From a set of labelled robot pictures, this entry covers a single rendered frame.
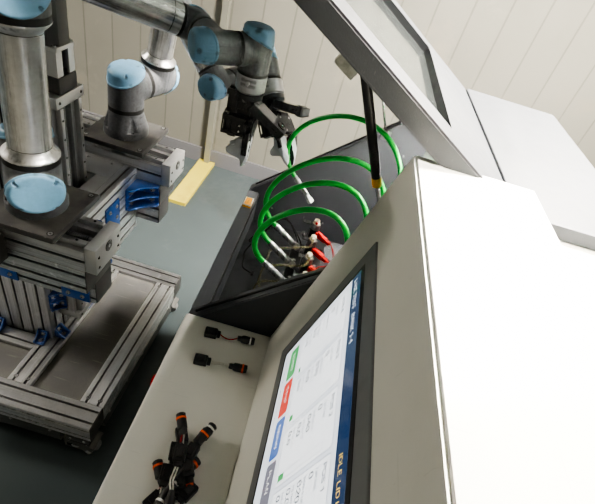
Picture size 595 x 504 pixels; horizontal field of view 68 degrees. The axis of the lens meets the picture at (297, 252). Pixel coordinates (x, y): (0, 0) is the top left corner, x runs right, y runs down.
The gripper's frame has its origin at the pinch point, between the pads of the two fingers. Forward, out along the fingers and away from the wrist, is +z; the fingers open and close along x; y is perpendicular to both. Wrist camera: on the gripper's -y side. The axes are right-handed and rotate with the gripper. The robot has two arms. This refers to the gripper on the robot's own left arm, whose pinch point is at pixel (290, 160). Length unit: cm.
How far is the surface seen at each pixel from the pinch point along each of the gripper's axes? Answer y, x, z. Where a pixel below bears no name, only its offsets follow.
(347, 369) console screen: -49, 60, 41
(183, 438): -8, 60, 56
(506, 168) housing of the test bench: -59, 4, 17
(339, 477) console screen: -54, 72, 48
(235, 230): 23.1, 6.5, 17.2
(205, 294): 14.1, 30.7, 33.4
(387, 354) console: -57, 63, 37
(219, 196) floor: 158, -112, -15
